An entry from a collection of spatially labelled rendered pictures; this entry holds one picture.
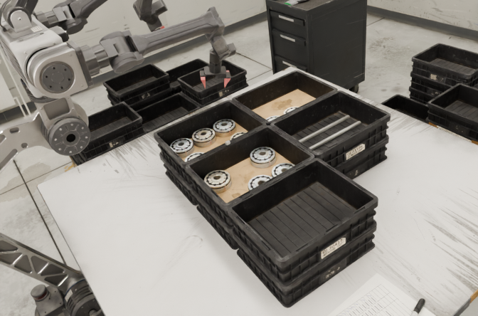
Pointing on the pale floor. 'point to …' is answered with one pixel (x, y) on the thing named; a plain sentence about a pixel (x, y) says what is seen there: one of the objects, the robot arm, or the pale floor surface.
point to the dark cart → (321, 33)
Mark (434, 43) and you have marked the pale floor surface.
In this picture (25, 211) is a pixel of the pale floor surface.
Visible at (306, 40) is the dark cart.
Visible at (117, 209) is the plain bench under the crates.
